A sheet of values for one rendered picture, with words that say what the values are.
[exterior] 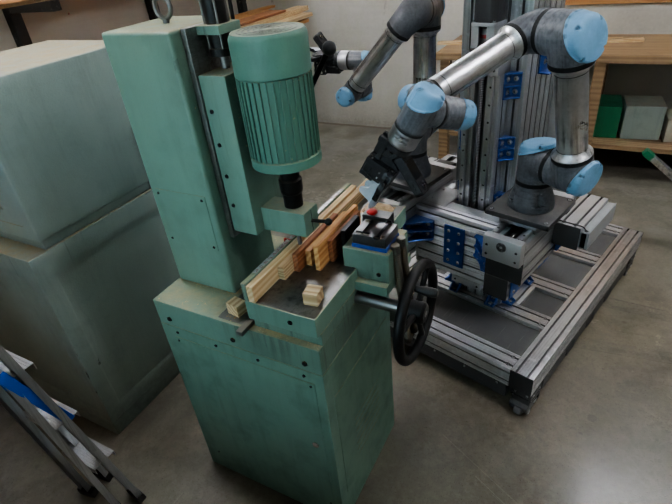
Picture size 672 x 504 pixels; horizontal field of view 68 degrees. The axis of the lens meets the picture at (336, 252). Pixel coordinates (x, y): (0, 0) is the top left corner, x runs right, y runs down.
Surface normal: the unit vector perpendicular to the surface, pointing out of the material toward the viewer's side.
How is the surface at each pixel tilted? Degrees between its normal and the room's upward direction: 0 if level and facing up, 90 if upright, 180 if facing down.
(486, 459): 0
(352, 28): 90
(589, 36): 83
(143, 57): 90
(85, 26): 90
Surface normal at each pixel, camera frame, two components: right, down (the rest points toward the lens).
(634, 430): -0.09, -0.83
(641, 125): -0.35, 0.54
